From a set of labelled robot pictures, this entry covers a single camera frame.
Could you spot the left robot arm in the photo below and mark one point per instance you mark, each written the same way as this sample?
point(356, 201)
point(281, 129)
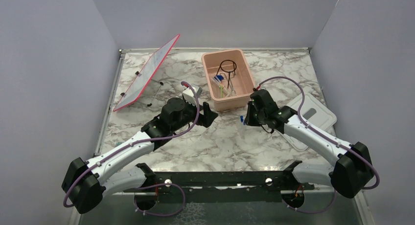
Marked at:
point(87, 182)

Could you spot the white plastic lid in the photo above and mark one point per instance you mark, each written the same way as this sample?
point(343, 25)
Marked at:
point(318, 114)

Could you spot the red framed whiteboard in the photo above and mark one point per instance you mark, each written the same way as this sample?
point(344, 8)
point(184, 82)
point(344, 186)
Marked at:
point(141, 81)

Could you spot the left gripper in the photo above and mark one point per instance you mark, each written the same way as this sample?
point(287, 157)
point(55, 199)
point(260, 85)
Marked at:
point(206, 119)

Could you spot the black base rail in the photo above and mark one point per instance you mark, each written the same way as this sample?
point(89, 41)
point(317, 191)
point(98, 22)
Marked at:
point(219, 187)

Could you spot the whiteboard metal leg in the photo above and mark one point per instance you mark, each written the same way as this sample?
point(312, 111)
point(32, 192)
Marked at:
point(154, 97)

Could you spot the pink plastic bin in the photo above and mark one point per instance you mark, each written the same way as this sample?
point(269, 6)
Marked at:
point(231, 64)

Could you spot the metal crucible tongs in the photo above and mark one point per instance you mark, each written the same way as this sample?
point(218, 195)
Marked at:
point(231, 90)

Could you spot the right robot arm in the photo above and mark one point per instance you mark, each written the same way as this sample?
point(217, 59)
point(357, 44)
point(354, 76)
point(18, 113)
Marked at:
point(348, 168)

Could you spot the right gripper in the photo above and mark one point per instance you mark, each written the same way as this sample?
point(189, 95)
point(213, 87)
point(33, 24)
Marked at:
point(249, 120)

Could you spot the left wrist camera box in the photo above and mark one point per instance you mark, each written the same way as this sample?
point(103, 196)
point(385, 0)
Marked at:
point(189, 96)

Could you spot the green red yellow stirring rods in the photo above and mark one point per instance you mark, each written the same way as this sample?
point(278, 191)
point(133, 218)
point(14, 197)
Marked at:
point(223, 91)

